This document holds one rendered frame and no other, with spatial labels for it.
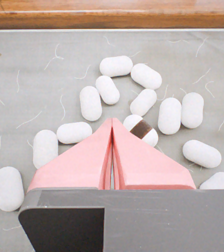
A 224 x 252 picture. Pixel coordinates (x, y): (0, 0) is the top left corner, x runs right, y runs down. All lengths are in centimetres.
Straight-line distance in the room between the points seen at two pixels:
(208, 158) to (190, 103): 5
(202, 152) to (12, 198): 17
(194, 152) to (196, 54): 12
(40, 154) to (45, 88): 8
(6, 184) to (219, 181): 18
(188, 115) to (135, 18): 12
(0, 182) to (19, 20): 17
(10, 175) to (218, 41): 26
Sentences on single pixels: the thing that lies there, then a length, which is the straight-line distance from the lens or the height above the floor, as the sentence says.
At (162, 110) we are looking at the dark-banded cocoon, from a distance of 19.
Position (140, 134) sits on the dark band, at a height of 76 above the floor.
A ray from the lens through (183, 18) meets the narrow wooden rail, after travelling 26.
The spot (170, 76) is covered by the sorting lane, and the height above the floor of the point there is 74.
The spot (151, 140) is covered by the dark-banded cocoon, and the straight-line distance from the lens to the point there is 18.
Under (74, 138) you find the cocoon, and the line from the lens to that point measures 19.
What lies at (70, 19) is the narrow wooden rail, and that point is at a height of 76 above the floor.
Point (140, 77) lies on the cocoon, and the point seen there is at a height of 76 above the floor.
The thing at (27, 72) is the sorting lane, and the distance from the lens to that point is 24.
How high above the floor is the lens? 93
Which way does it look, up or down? 75 degrees down
